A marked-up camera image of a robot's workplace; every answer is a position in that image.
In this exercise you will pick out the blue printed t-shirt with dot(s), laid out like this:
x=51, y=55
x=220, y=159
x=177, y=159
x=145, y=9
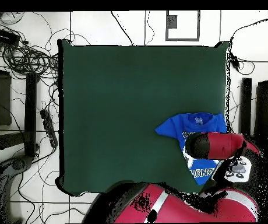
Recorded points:
x=183, y=126

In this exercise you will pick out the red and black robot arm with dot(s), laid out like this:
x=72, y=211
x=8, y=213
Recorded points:
x=183, y=210

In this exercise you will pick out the dark green table cloth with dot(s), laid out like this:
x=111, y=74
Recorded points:
x=124, y=93

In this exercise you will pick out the black power strip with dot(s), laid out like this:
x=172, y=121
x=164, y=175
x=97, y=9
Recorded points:
x=49, y=127

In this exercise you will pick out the black power adapter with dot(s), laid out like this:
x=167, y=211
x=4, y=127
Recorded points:
x=235, y=61

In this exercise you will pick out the grey wheeled base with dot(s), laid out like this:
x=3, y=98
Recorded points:
x=19, y=163

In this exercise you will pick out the black electronics box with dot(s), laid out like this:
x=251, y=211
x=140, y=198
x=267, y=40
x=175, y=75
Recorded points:
x=4, y=36

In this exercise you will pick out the black frame stand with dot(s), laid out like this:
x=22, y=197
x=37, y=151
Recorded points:
x=245, y=105
x=30, y=105

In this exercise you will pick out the grey square frame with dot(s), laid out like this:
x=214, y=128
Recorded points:
x=171, y=22

